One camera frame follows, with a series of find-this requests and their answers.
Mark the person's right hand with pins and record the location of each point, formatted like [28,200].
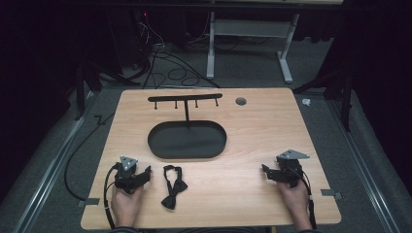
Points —
[295,200]

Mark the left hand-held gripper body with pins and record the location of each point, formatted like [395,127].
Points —
[127,176]

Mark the person's left hand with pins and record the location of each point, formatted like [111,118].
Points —
[125,207]

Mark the grey metal floor rail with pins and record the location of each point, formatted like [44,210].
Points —
[48,174]
[359,161]

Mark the crumpled white paper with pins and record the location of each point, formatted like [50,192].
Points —
[306,102]

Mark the black bow tie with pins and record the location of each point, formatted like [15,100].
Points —
[173,189]

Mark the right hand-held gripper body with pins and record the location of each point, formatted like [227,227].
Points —
[290,168]

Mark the white metal desk frame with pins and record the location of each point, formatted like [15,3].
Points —
[249,28]

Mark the black tripod stand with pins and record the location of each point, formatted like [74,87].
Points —
[343,90]
[82,84]

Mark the grey tape strip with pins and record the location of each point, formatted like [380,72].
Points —
[331,193]
[88,202]

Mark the black hook rack with tray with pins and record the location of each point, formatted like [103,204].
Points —
[187,139]

